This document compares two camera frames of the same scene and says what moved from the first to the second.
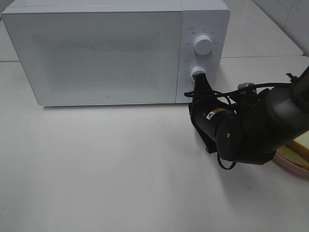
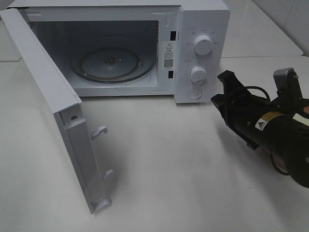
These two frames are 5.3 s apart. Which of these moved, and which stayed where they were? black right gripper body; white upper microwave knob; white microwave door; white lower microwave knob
Moved: white microwave door; black right gripper body
Stayed: white lower microwave knob; white upper microwave knob
